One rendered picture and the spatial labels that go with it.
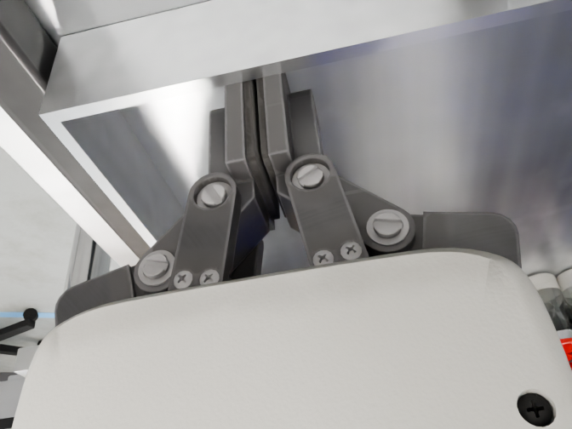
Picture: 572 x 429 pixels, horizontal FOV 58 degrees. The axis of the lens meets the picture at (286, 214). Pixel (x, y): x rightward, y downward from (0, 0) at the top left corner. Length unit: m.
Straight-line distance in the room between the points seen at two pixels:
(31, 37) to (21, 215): 1.72
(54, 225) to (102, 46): 1.74
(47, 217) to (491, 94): 1.74
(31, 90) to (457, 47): 0.14
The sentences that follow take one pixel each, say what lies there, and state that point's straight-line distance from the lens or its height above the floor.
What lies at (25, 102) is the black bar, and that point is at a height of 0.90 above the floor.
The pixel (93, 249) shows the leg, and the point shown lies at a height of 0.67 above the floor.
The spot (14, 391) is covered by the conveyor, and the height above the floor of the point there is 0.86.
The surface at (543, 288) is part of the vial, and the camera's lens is 0.35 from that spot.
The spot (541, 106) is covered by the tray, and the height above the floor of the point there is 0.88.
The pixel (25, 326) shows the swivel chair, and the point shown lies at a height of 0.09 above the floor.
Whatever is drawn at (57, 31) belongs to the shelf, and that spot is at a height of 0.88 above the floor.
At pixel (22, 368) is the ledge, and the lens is 0.46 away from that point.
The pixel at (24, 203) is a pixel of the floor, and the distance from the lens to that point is 1.83.
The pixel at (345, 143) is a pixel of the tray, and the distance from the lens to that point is 0.21.
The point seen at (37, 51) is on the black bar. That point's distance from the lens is 0.18.
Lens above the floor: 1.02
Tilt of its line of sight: 35 degrees down
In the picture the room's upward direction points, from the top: 175 degrees clockwise
